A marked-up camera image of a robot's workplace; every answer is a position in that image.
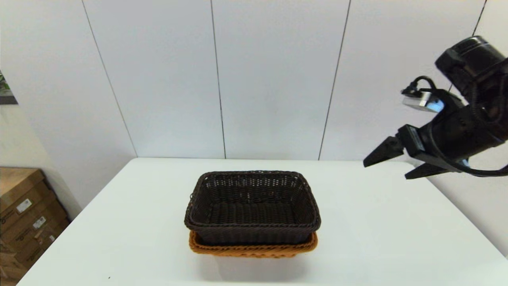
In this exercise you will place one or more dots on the orange wicker basket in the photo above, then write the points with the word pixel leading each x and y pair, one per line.
pixel 254 250

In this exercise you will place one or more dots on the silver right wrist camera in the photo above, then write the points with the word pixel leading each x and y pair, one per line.
pixel 422 101

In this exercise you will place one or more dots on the cardboard box with white label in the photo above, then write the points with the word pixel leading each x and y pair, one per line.
pixel 16 182
pixel 43 249
pixel 24 229

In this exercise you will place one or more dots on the dark brown wicker basket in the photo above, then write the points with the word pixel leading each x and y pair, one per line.
pixel 254 210

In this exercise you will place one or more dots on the flattened brown cardboard pile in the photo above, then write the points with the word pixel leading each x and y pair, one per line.
pixel 8 266

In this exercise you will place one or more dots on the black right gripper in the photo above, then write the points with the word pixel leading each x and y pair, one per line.
pixel 456 135

